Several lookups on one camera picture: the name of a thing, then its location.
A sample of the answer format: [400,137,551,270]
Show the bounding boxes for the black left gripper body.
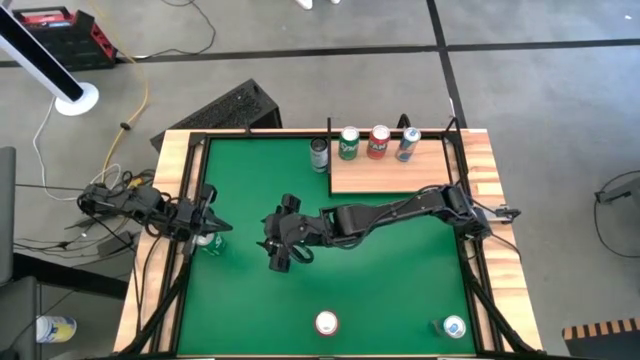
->
[182,182,220,256]

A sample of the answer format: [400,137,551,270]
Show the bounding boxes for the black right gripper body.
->
[262,192,321,275]

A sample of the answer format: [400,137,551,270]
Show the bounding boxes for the green soda can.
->
[337,125,361,162]
[197,232,227,258]

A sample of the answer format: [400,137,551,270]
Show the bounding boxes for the red strawberry soda can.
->
[366,124,391,161]
[314,309,341,338]

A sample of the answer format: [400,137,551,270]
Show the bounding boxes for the blue white soda can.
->
[395,126,422,163]
[432,314,467,340]

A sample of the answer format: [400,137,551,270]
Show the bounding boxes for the white Celsius drink can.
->
[309,137,330,175]

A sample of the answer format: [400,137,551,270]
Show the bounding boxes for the green felt table mat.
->
[175,137,477,357]

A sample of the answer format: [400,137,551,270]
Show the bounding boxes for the black power brick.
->
[97,233,134,258]

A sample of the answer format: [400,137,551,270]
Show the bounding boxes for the black perforated metal box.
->
[149,78,283,152]

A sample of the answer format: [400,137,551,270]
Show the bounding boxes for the white and yellow canister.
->
[35,315,78,345]

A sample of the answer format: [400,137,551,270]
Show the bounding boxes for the grey upright panel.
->
[0,146,17,287]

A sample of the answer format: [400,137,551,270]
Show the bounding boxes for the black and red toolbox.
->
[12,5,120,72]

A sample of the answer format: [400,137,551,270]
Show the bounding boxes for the white stand with black panel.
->
[0,3,100,118]

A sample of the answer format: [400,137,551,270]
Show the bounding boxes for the black box with striped edge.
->
[561,317,640,360]

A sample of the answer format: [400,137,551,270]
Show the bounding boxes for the grey floor device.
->
[593,174,640,205]

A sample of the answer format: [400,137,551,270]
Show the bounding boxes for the wooden shelf with black frame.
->
[325,113,457,198]

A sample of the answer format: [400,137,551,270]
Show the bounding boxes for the yellow floor cable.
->
[84,0,150,194]

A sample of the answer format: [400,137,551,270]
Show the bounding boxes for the thin taut black cable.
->
[13,182,86,193]

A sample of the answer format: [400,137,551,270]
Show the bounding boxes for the black floor cable bundle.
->
[12,238,101,261]

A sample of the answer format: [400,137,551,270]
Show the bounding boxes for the white floor cable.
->
[32,97,122,203]

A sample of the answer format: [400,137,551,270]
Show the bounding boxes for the black metal table frame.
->
[117,130,539,360]

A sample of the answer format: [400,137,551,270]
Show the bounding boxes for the black looped floor cable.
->
[592,169,640,260]

